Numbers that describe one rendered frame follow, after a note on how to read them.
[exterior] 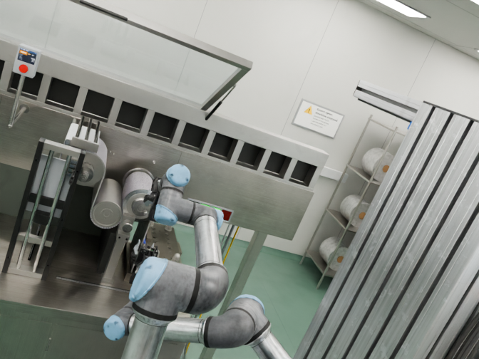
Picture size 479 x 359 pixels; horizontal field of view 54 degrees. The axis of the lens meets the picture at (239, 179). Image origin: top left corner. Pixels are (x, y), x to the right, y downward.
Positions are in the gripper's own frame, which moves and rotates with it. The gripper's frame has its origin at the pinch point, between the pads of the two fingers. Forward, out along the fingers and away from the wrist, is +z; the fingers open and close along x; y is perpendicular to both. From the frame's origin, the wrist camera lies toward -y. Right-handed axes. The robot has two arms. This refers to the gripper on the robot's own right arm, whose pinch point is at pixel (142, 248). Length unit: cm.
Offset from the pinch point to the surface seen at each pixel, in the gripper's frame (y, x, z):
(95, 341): -32.3, 9.0, -20.8
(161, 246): -5.9, -11.9, 18.1
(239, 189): 25, -44, 38
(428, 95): 117, -294, 271
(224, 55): 85, -3, -3
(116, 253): -5.6, 9.0, 1.2
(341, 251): -67, -251, 224
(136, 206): 16.1, 7.5, 3.2
